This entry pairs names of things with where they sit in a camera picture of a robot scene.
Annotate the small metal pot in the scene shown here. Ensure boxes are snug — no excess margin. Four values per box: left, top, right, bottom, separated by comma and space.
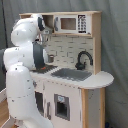
48, 55, 54, 63

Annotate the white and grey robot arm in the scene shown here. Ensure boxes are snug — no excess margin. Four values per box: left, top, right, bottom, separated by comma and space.
0, 14, 53, 128

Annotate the white wooden toy kitchen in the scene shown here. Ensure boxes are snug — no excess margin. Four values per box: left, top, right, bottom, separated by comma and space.
18, 10, 115, 128

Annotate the grey toy sink basin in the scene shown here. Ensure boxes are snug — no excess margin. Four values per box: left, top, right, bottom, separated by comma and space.
52, 68, 92, 81

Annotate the black toy faucet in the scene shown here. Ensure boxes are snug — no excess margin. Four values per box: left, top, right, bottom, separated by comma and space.
75, 51, 93, 70

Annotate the black toy stovetop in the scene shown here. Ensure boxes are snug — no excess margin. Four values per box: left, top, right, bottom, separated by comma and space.
34, 65, 58, 74

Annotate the grey toy range hood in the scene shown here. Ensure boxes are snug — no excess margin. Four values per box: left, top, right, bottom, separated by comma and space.
42, 15, 54, 36

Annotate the white cabinet door with dispenser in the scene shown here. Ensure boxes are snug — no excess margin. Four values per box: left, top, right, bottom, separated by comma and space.
44, 82, 82, 128

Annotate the white toy microwave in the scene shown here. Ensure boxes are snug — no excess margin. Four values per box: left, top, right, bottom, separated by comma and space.
54, 14, 91, 34

